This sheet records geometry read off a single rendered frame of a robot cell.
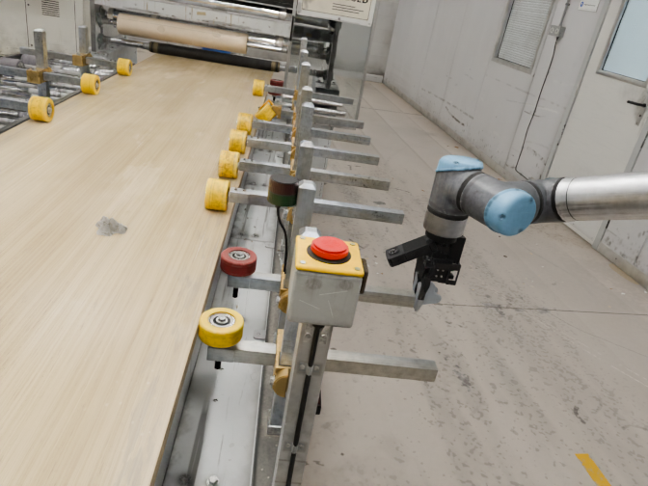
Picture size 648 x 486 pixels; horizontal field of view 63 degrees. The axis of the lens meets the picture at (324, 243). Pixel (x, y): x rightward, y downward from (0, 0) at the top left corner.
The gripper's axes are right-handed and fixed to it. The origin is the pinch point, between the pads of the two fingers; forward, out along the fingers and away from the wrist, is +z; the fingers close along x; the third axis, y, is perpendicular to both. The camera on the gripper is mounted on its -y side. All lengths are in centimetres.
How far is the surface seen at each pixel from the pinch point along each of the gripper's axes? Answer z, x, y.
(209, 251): -8.2, 0.9, -48.5
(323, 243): -41, -55, -29
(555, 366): 85, 93, 108
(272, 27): -35, 250, -50
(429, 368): -2.9, -26.5, -2.6
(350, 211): -12.4, 23.3, -15.4
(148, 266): -8, -9, -60
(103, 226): -10, 4, -73
